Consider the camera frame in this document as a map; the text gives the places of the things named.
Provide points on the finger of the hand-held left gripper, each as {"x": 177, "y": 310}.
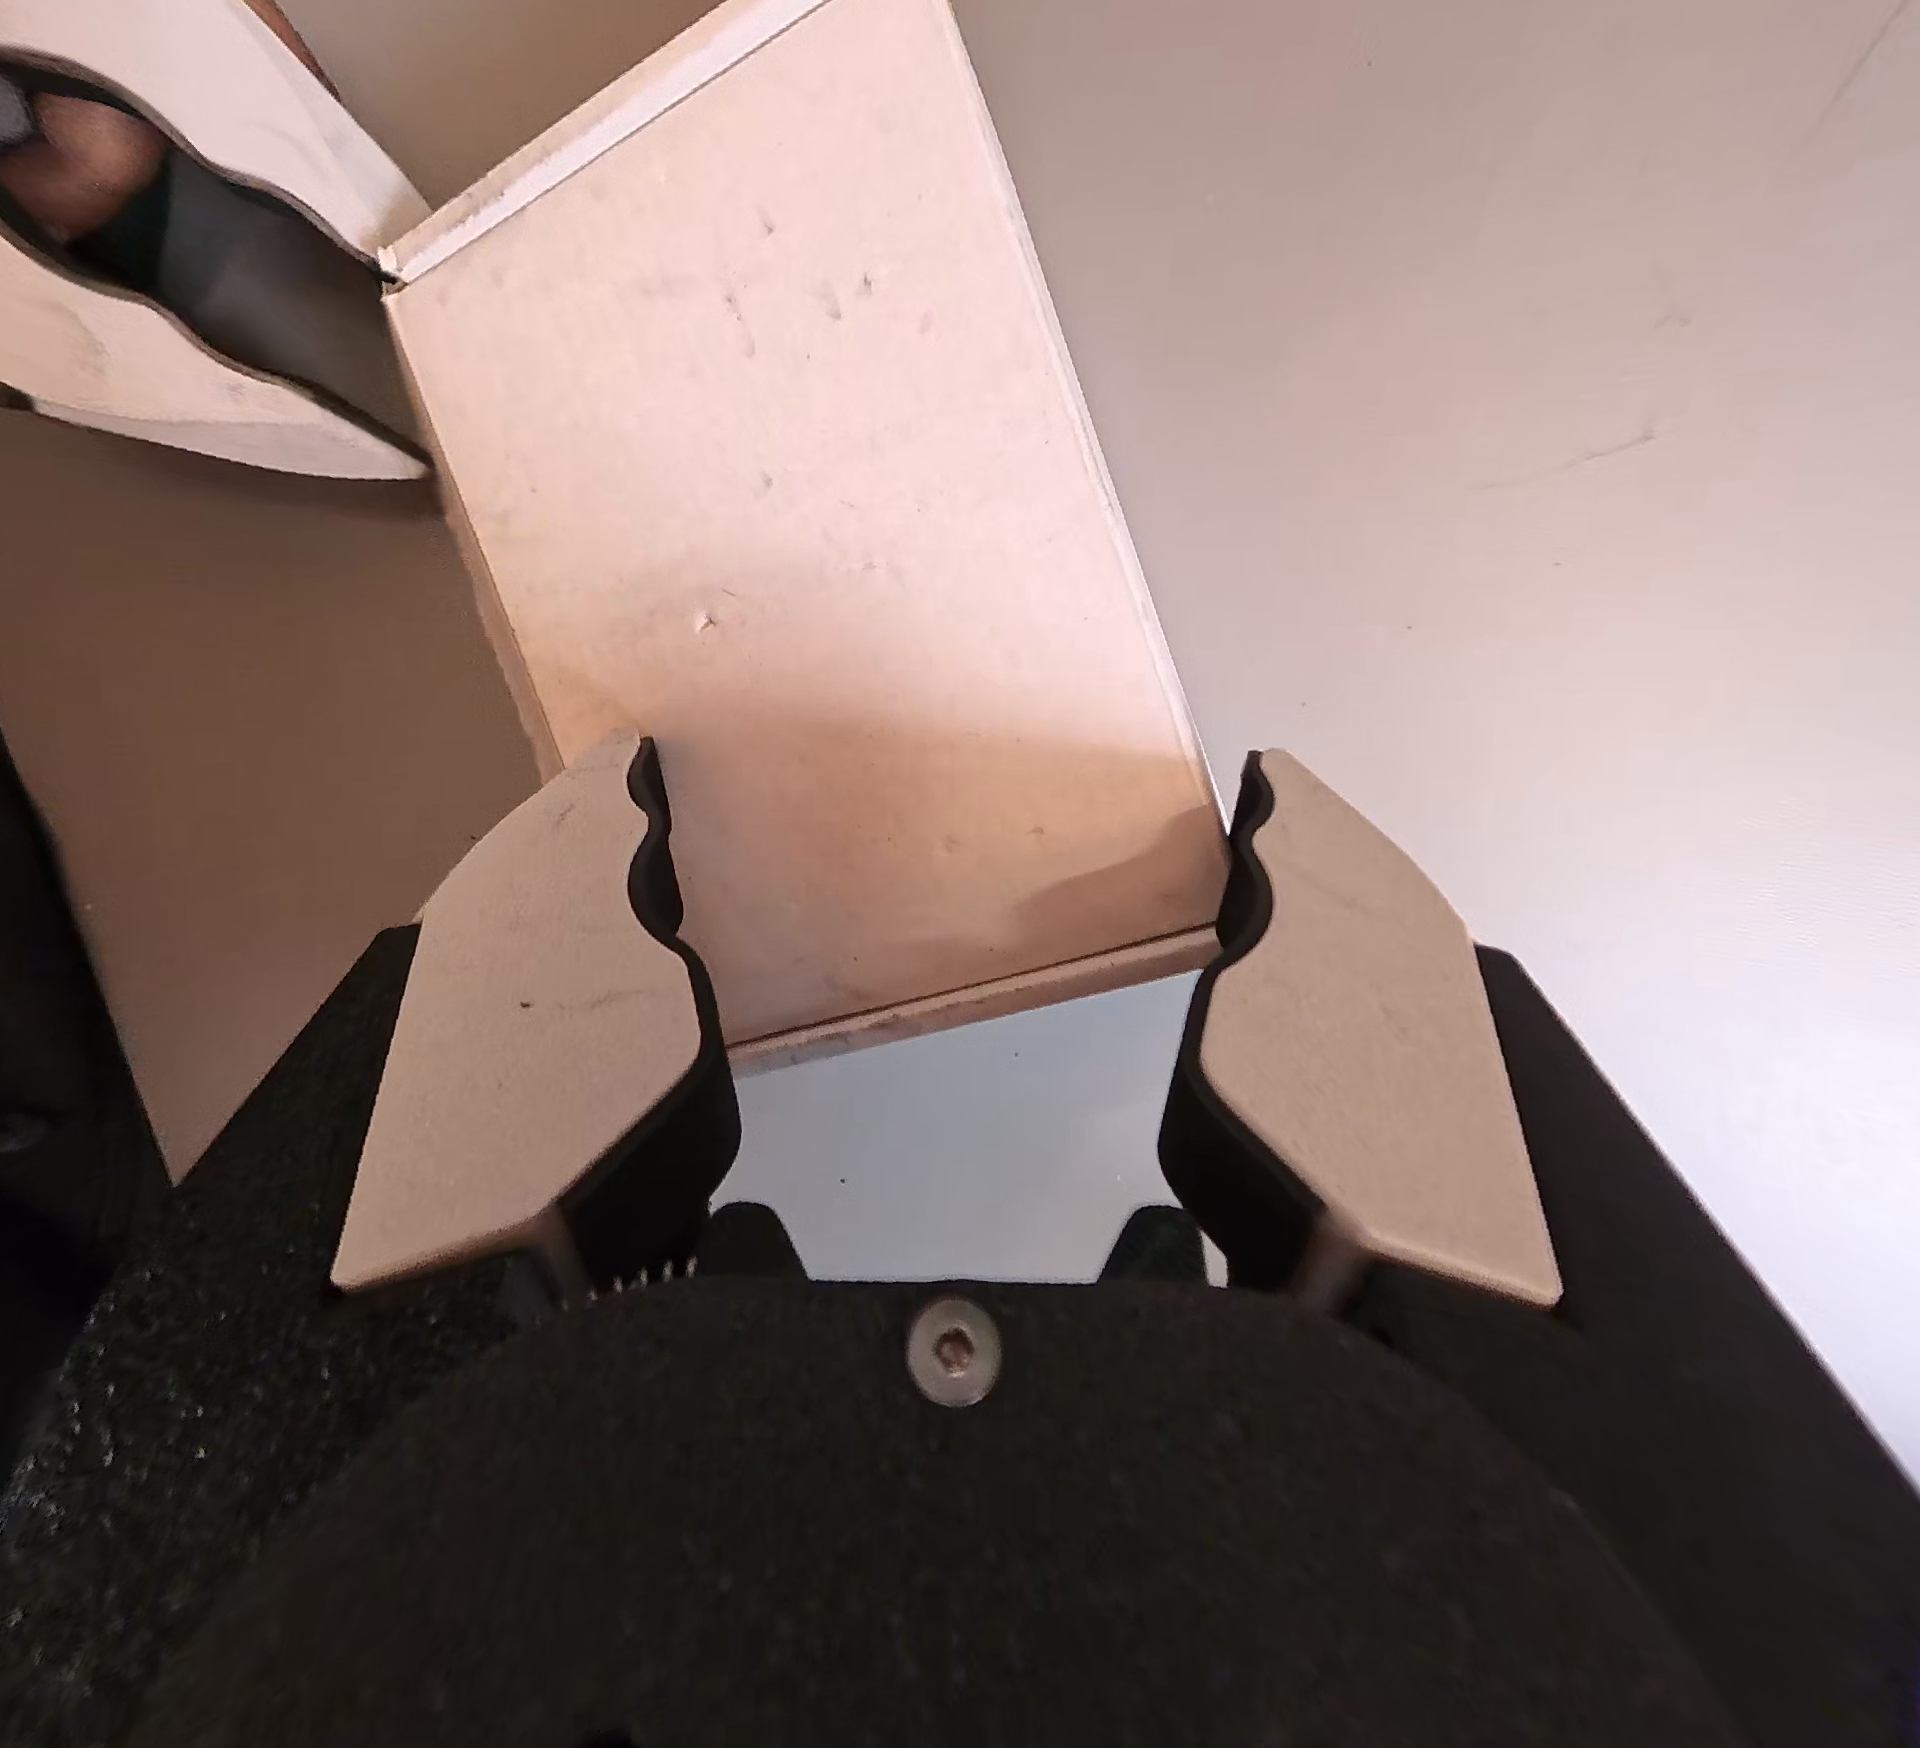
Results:
{"x": 180, "y": 383}
{"x": 165, "y": 37}

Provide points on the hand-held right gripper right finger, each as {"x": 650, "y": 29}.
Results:
{"x": 1357, "y": 1030}

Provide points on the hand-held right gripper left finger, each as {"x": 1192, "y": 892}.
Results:
{"x": 509, "y": 1030}

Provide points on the white cardboard box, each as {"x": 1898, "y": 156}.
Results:
{"x": 780, "y": 504}

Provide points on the person's left hand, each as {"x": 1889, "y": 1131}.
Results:
{"x": 91, "y": 167}

